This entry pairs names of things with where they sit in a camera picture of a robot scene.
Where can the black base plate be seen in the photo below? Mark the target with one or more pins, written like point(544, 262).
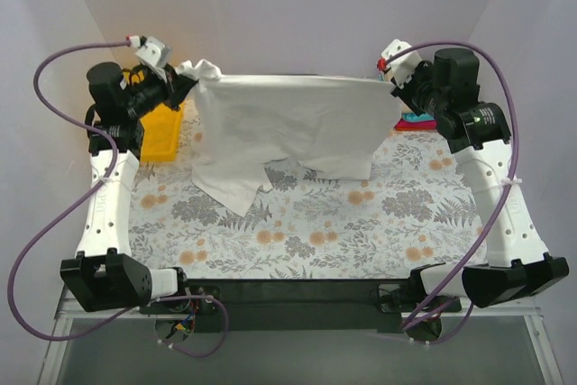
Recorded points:
point(312, 305)

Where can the yellow plastic bin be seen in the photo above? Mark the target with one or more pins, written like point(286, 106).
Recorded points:
point(161, 133)

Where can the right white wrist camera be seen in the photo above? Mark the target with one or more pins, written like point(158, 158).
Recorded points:
point(399, 70)

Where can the aluminium frame rail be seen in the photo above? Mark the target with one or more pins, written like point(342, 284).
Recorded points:
point(503, 345)

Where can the pink folded t shirt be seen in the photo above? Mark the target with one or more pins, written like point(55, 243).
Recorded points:
point(422, 127)

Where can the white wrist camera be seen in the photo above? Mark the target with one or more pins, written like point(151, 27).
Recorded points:
point(399, 70)
point(151, 52)

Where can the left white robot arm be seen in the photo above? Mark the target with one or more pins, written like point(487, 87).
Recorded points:
point(103, 274)

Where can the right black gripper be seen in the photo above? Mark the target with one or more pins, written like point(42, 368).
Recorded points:
point(407, 90)

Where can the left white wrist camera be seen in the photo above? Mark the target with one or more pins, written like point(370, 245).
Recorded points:
point(151, 52)

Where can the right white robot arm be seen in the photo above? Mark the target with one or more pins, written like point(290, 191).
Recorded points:
point(509, 260)

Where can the floral patterned table mat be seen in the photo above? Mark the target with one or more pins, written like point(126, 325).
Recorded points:
point(413, 210)

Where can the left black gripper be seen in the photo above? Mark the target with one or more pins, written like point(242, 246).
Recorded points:
point(172, 88)

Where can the teal folded t shirt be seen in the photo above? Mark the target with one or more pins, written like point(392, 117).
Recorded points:
point(410, 118)

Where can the white t shirt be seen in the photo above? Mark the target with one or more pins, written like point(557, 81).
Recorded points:
point(332, 125)

